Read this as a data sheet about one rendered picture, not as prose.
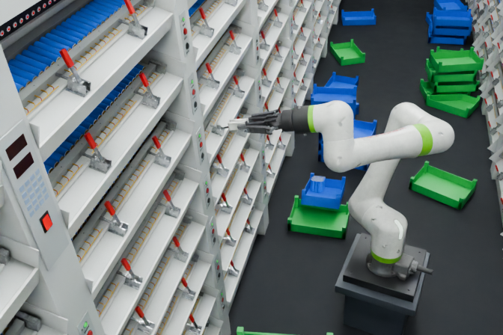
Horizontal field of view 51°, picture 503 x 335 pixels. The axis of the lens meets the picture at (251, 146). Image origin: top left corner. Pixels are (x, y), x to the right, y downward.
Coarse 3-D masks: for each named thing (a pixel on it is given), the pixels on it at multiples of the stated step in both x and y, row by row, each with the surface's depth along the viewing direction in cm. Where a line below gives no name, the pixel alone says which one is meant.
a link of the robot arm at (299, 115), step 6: (294, 108) 175; (300, 108) 174; (306, 108) 174; (294, 114) 174; (300, 114) 173; (306, 114) 172; (294, 120) 174; (300, 120) 173; (306, 120) 172; (294, 126) 174; (300, 126) 174; (306, 126) 173; (300, 132) 176; (306, 132) 176
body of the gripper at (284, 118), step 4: (284, 112) 177; (288, 112) 176; (280, 116) 181; (284, 116) 176; (288, 116) 175; (276, 120) 179; (280, 120) 178; (284, 120) 176; (288, 120) 175; (268, 124) 179; (272, 124) 178; (276, 124) 177; (280, 124) 176; (284, 124) 176; (288, 124) 176; (280, 128) 177; (284, 128) 177; (288, 128) 176; (292, 128) 176
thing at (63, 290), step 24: (0, 48) 78; (0, 72) 78; (0, 96) 79; (0, 120) 79; (24, 120) 84; (0, 216) 87; (24, 216) 87; (24, 240) 89; (72, 264) 102; (48, 288) 96; (72, 288) 103; (72, 312) 104; (96, 312) 113
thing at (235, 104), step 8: (240, 64) 220; (240, 72) 220; (248, 72) 222; (256, 72) 221; (248, 80) 221; (240, 88) 215; (248, 88) 216; (224, 96) 207; (232, 96) 209; (224, 104) 204; (232, 104) 205; (240, 104) 207; (224, 112) 200; (232, 112) 201; (224, 120) 196; (208, 128) 190; (208, 136) 187; (216, 136) 188; (224, 136) 189; (208, 144) 184; (216, 144) 185; (208, 152) 181; (216, 152) 184; (208, 160) 175
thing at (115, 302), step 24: (192, 168) 166; (168, 192) 162; (192, 192) 165; (168, 216) 155; (144, 240) 147; (168, 240) 149; (120, 264) 136; (144, 264) 141; (120, 288) 133; (144, 288) 139; (120, 312) 129
